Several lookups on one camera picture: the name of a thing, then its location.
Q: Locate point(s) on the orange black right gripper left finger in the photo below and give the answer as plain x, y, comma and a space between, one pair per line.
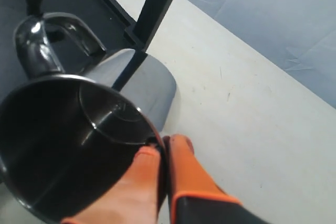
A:
133, 199

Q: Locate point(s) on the black two-tier shelf rack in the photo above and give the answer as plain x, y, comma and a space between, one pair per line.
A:
107, 18

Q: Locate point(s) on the stainless steel mug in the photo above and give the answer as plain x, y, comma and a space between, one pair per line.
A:
71, 131

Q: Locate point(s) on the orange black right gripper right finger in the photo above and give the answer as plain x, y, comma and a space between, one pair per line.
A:
194, 197

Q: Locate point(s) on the grey backdrop cloth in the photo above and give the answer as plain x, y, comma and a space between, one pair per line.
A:
296, 35

